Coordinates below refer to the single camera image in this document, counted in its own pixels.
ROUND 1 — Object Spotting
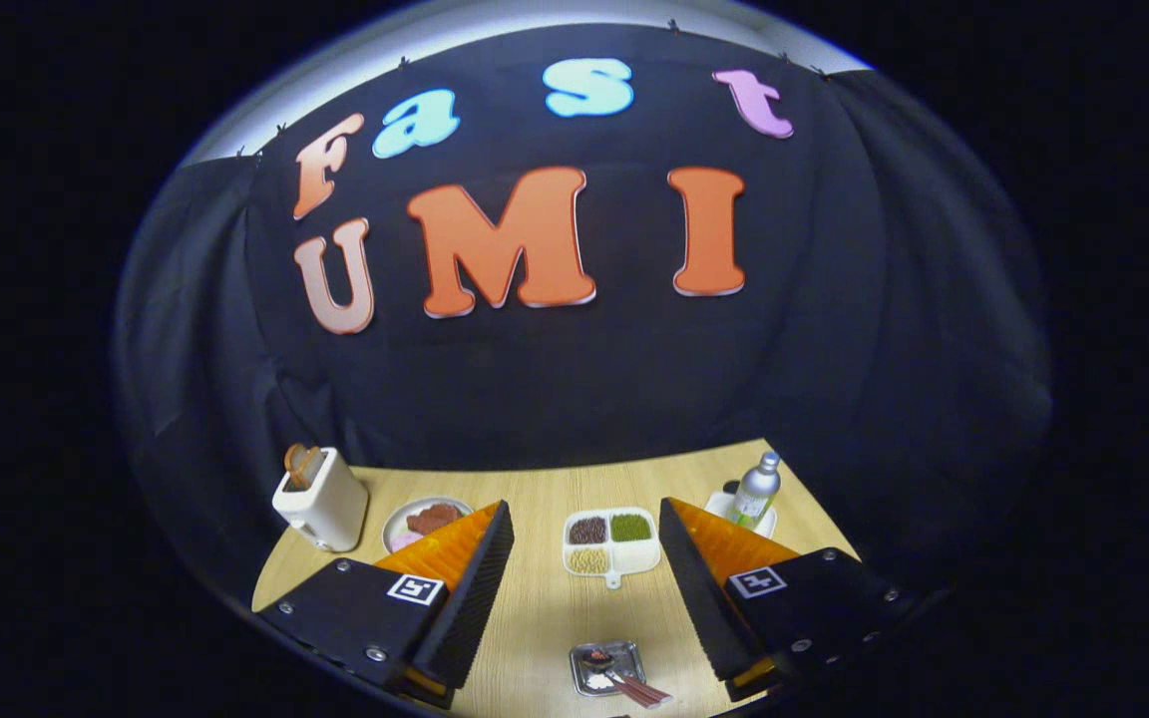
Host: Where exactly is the white toaster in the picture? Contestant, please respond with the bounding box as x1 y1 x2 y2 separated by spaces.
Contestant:
272 447 370 553

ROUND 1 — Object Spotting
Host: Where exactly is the red checkered handle spoon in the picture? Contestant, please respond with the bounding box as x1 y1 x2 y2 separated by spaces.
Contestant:
579 648 673 710

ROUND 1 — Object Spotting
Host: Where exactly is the beige food plate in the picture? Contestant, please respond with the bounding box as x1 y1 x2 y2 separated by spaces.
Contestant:
382 496 476 554

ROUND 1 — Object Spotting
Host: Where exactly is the small square metal tray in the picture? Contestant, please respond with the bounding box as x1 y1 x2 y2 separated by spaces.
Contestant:
569 639 648 698

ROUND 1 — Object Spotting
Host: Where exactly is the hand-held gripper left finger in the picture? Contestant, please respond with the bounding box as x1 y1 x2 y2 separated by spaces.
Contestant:
255 499 516 711

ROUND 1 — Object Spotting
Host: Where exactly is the brown meat patty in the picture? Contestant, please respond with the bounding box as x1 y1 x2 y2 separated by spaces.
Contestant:
405 504 463 537

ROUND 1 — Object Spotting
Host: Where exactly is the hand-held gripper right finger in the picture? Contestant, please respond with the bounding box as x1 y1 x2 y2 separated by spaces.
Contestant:
658 496 947 703

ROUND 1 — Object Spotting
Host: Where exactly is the green label spray bottle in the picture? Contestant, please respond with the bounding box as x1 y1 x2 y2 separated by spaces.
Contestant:
731 451 783 530

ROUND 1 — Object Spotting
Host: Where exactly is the white divided tray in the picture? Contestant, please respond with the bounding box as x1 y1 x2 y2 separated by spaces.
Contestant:
562 507 662 589

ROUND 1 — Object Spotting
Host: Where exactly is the small white dish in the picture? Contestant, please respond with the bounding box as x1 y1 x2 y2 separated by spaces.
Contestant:
704 481 778 539

